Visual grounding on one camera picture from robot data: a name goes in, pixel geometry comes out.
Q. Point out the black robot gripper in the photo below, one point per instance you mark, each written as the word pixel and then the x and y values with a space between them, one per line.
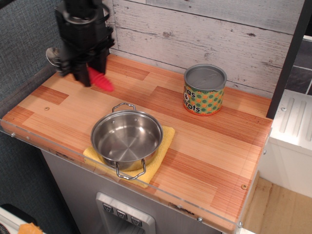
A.
pixel 73 57

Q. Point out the red handled metal scoop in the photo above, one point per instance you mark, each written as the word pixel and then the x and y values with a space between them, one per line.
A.
pixel 96 78

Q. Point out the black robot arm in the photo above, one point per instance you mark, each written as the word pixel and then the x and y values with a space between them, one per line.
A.
pixel 74 8

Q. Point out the peas and carrots can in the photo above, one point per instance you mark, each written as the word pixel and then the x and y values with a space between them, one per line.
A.
pixel 204 86

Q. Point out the stainless steel pot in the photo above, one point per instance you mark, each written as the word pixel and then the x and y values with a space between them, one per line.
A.
pixel 127 140

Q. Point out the clear acrylic edge guard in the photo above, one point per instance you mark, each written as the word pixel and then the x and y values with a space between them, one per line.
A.
pixel 224 225

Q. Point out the grey toy fridge front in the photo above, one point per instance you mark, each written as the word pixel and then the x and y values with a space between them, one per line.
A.
pixel 79 185

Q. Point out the yellow cloth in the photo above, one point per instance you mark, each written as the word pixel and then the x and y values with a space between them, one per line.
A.
pixel 93 159

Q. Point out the silver dispenser panel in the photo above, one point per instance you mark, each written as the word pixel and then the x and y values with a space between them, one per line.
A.
pixel 120 218

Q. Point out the black and orange object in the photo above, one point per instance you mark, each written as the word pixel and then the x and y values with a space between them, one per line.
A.
pixel 15 221

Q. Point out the white toy sink unit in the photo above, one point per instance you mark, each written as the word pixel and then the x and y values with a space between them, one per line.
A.
pixel 287 156

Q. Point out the dark grey right post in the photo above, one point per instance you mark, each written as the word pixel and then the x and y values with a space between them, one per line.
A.
pixel 299 33

